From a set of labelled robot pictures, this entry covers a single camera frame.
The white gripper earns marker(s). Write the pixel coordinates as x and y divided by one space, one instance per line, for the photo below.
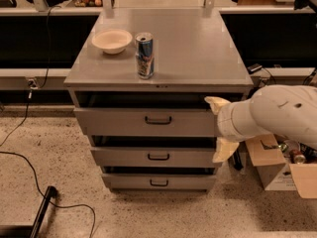
226 122

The grey top drawer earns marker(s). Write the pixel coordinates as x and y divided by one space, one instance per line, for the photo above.
146 122

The grey drawer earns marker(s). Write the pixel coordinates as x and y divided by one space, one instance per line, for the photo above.
153 157
146 122
162 182

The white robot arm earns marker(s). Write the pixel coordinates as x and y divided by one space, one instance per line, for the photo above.
285 110

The grey middle drawer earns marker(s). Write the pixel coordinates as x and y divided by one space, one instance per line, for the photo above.
153 157

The open cardboard box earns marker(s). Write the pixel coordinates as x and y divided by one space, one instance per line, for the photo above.
277 172

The grey drawer cabinet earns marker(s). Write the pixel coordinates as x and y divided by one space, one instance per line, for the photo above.
194 58

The grey bottom drawer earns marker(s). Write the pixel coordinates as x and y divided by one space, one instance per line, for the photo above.
162 182

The small black device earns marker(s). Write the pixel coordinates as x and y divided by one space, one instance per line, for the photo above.
254 68

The red soda can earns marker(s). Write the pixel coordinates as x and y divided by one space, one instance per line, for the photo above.
297 157

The blue silver drink can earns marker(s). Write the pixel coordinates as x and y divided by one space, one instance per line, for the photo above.
145 55

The white bowl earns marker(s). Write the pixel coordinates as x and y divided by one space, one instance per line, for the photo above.
112 41

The black metal stand leg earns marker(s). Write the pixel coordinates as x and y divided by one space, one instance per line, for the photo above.
30 231

